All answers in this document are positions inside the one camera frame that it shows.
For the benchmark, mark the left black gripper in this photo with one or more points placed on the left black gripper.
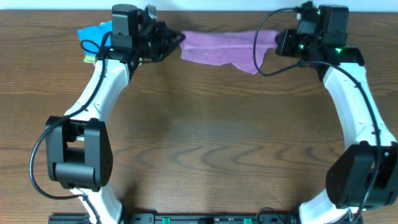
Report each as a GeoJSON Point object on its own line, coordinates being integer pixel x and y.
{"type": "Point", "coordinates": [165, 40]}

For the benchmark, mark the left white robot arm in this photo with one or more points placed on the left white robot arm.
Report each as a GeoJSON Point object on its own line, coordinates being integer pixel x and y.
{"type": "Point", "coordinates": [79, 155]}

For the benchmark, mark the purple microfiber cloth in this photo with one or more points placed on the purple microfiber cloth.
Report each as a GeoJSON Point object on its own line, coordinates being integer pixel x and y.
{"type": "Point", "coordinates": [245, 50]}

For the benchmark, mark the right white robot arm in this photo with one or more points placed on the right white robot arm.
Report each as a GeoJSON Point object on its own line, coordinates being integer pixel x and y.
{"type": "Point", "coordinates": [365, 176]}

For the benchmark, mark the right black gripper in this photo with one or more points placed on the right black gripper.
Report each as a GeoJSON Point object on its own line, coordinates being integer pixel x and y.
{"type": "Point", "coordinates": [284, 47]}

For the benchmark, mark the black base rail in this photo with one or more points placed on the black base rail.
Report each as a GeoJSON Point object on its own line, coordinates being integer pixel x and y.
{"type": "Point", "coordinates": [150, 218]}

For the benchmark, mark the blue folded cloth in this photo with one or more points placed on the blue folded cloth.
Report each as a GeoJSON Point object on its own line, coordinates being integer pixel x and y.
{"type": "Point", "coordinates": [94, 33]}

